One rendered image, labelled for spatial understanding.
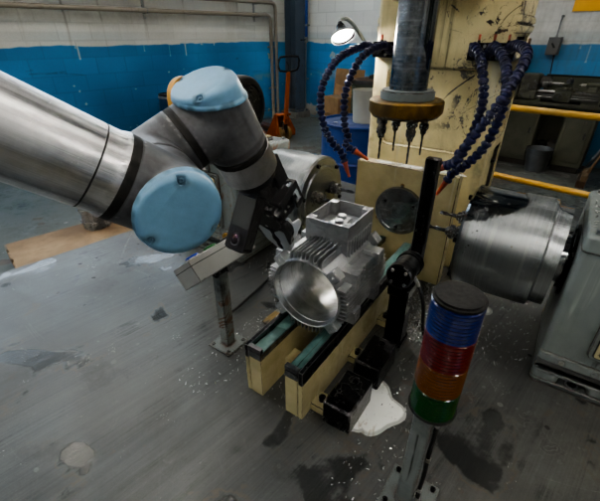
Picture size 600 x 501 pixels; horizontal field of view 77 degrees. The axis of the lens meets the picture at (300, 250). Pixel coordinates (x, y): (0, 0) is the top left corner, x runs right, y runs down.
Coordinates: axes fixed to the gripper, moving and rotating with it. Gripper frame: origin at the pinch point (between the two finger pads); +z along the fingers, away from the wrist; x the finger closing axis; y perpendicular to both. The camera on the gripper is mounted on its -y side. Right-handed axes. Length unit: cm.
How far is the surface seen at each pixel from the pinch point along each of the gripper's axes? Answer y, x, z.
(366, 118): 185, 90, 130
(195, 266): -12.2, 12.5, -4.8
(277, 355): -17.3, -2.8, 15.3
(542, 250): 24, -43, 14
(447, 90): 66, -10, 10
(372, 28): 547, 270, 266
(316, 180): 31.2, 14.8, 16.6
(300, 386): -21.0, -12.6, 10.7
